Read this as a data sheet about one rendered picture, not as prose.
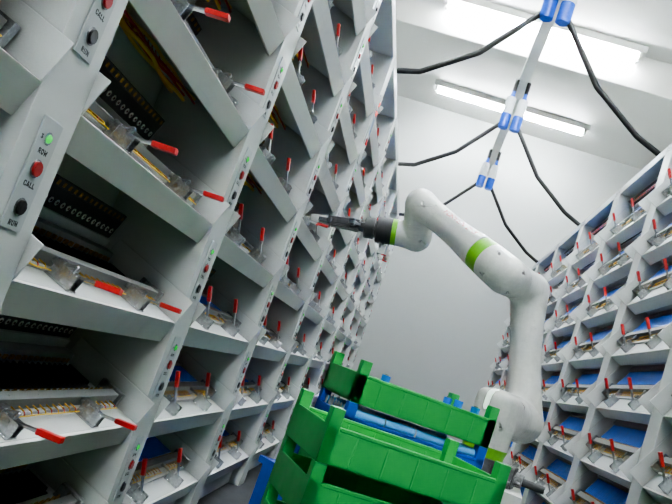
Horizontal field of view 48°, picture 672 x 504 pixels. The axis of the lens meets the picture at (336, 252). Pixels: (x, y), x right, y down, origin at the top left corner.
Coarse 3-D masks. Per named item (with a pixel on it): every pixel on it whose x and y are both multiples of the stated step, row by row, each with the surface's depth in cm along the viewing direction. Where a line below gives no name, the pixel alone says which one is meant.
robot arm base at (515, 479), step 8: (488, 464) 207; (488, 472) 207; (512, 472) 206; (512, 480) 206; (520, 480) 208; (528, 480) 209; (512, 488) 212; (520, 488) 209; (528, 488) 208; (536, 488) 207; (544, 488) 207
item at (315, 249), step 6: (306, 210) 225; (300, 228) 232; (306, 228) 238; (312, 228) 286; (300, 234) 237; (306, 234) 243; (318, 234) 285; (300, 240) 242; (306, 240) 249; (312, 240) 256; (318, 240) 285; (324, 240) 285; (306, 246) 255; (312, 246) 263; (318, 246) 271; (324, 246) 284; (312, 252) 269; (318, 252) 278
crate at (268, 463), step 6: (264, 456) 227; (264, 462) 225; (270, 462) 223; (264, 468) 224; (270, 468) 222; (264, 474) 223; (258, 480) 224; (264, 480) 222; (258, 486) 223; (264, 486) 222; (258, 492) 222; (252, 498) 223; (258, 498) 222
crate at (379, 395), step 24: (336, 360) 158; (360, 360) 142; (336, 384) 150; (360, 384) 140; (384, 384) 142; (384, 408) 142; (408, 408) 143; (432, 408) 144; (456, 408) 146; (456, 432) 145; (480, 432) 147
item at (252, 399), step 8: (248, 368) 279; (248, 376) 279; (256, 376) 278; (248, 384) 264; (256, 384) 276; (264, 384) 278; (240, 392) 247; (248, 392) 266; (256, 392) 276; (264, 392) 277; (272, 392) 277; (240, 400) 232; (248, 400) 252; (256, 400) 258; (264, 400) 277; (232, 408) 217; (240, 408) 229; (248, 408) 243; (256, 408) 259; (264, 408) 276; (232, 416) 227; (240, 416) 240
